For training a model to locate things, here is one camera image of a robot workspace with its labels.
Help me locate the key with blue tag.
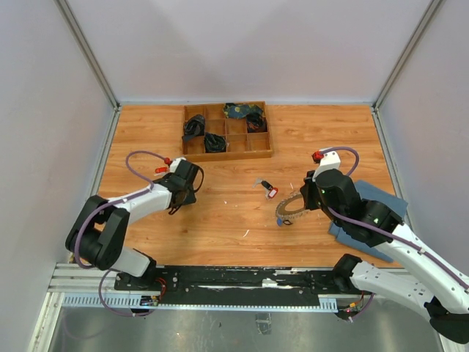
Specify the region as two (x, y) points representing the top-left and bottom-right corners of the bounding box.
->
(276, 218), (293, 226)

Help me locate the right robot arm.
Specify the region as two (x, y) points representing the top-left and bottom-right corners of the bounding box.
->
(300, 169), (468, 345)

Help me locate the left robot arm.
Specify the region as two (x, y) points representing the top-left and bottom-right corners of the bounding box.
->
(65, 158), (204, 290)

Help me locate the black rolled tie middle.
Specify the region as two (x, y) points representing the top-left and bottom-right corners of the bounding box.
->
(204, 133), (226, 153)

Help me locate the black rolled tie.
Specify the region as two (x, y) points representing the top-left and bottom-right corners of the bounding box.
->
(204, 133), (226, 153)
(182, 114), (205, 143)

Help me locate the blue folded cloth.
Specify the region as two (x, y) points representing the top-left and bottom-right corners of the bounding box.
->
(328, 180), (407, 263)

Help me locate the black rolled tie left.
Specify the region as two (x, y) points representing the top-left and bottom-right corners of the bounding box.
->
(182, 114), (205, 143)

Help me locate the wooden compartment tray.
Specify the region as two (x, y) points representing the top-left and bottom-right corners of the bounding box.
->
(181, 101), (273, 163)

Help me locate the blue yellow patterned cloth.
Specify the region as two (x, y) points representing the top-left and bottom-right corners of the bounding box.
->
(223, 103), (264, 120)

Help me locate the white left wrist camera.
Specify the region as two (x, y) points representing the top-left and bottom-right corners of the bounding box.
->
(169, 157), (186, 172)

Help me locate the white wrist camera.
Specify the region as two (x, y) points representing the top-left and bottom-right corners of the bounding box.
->
(169, 157), (186, 172)
(312, 148), (341, 180)

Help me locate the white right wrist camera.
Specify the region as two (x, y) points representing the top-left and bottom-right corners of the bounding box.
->
(312, 148), (341, 180)

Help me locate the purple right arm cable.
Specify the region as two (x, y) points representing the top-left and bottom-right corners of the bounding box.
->
(313, 146), (469, 287)

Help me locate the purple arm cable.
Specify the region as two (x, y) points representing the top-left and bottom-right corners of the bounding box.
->
(313, 146), (469, 287)
(73, 150), (173, 317)

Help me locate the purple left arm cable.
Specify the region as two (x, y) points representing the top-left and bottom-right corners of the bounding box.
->
(73, 150), (173, 317)

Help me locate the black mounting rail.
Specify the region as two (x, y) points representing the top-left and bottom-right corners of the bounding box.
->
(114, 265), (361, 307)

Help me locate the white slotted cable duct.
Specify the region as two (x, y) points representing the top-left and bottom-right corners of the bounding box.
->
(62, 293), (339, 313)

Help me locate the left aluminium frame post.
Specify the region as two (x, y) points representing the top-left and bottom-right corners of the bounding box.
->
(53, 0), (122, 111)

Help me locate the aluminium frame post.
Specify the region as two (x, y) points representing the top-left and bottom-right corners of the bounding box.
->
(53, 0), (122, 111)
(372, 0), (444, 111)

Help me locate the right aluminium frame post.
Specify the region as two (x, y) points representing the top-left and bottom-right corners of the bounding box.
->
(372, 0), (444, 111)

